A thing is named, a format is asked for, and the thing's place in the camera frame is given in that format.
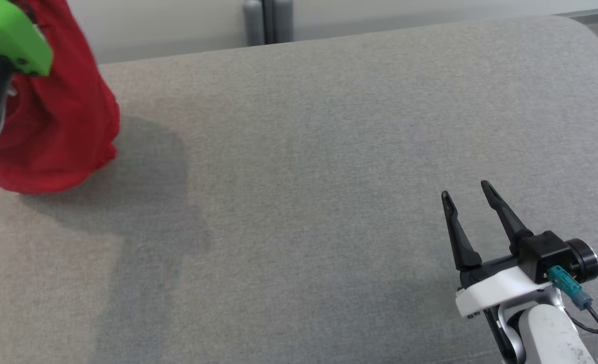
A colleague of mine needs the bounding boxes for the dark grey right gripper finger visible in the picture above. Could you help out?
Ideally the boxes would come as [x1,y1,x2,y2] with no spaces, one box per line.
[441,191,482,271]
[480,180,534,253]

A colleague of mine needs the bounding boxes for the teal right cable connector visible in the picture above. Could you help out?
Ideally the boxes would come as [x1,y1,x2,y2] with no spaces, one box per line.
[548,266,593,310]

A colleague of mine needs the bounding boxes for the red shorts with white trim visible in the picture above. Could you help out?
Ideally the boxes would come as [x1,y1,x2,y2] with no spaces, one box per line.
[0,0,121,195]

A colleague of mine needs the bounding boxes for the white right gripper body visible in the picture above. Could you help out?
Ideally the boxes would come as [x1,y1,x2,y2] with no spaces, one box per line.
[455,255,565,319]

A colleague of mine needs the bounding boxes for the grey rounded cylinder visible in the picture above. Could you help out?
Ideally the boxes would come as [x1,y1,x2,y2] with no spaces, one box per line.
[243,0,265,47]
[273,0,293,43]

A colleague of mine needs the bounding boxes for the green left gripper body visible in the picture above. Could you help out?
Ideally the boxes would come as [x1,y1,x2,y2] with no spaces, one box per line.
[0,0,53,76]

